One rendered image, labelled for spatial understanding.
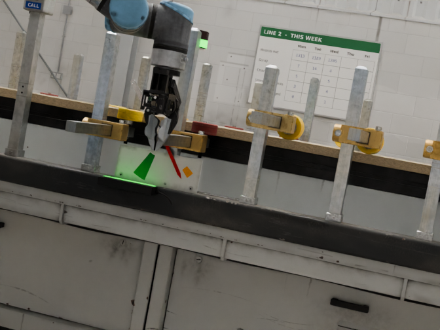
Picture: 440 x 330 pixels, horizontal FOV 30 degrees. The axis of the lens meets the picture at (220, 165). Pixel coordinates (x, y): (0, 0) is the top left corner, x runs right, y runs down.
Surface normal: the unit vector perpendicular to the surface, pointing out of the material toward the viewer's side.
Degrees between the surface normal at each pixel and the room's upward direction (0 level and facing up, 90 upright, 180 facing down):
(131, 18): 92
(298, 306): 90
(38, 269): 90
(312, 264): 90
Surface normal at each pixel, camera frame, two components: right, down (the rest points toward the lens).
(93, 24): -0.26, 0.00
